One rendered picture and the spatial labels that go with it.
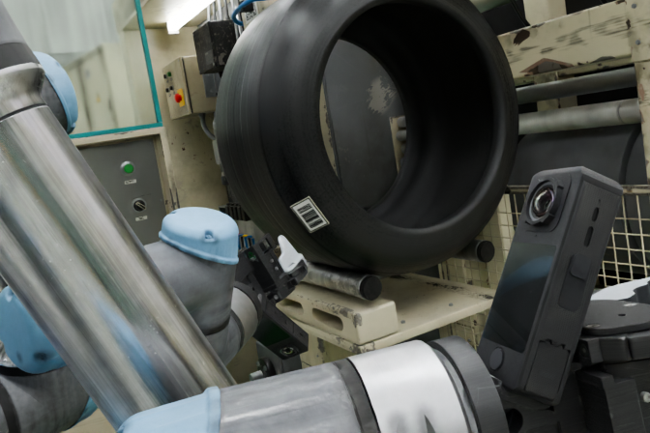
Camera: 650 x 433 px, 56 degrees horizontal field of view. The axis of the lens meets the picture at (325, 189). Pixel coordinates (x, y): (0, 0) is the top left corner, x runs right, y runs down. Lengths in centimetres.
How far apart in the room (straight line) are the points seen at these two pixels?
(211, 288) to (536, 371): 36
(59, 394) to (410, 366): 72
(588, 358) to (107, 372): 25
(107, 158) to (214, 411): 143
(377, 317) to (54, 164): 83
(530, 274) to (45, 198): 26
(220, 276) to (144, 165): 112
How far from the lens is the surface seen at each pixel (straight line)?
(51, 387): 95
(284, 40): 105
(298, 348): 83
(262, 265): 79
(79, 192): 38
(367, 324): 112
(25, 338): 53
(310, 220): 104
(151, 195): 170
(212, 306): 61
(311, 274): 126
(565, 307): 31
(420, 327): 119
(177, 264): 57
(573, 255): 31
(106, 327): 37
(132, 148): 169
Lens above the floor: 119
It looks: 5 degrees down
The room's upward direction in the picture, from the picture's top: 9 degrees counter-clockwise
